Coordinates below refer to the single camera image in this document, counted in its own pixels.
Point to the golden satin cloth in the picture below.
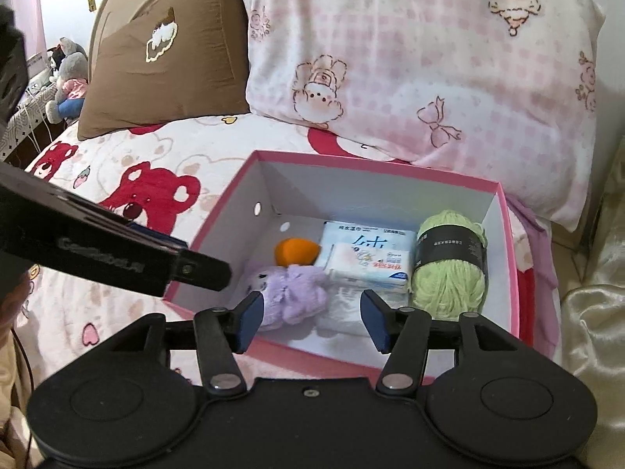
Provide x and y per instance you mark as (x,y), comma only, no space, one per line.
(595,351)

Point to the blue wet wipes pack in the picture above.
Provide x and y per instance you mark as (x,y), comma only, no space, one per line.
(381,237)

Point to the pink cardboard box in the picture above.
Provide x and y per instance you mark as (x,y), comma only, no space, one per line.
(371,190)

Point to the white patterned bedside cloth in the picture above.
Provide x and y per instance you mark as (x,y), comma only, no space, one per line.
(24,117)

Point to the clear floss pick box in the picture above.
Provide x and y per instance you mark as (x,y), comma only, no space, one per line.
(342,310)

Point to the pink checked pillow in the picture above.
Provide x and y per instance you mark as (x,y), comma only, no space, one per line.
(390,58)

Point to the grey plush toy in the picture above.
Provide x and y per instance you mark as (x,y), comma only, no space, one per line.
(73,66)

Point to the small white tissue pack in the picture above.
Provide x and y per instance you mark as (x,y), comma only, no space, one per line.
(371,266)

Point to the black white plush toy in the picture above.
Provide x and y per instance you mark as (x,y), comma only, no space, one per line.
(54,61)

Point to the cream cloth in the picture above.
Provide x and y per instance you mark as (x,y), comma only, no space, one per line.
(10,400)

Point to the purple plush toy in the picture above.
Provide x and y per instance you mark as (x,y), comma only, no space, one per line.
(298,293)

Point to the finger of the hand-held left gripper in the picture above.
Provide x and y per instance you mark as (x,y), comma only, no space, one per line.
(202,269)
(161,238)

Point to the green yarn ball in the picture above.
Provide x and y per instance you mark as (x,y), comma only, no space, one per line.
(447,288)

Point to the pink curtain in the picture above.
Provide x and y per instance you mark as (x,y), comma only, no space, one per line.
(29,10)

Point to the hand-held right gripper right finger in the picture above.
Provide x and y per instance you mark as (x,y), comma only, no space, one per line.
(373,320)

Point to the brown pillow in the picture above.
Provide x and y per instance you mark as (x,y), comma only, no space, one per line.
(195,73)

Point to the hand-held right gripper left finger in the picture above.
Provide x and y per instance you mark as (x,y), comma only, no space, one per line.
(251,320)

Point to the small orange ball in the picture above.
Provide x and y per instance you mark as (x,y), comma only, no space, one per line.
(293,251)

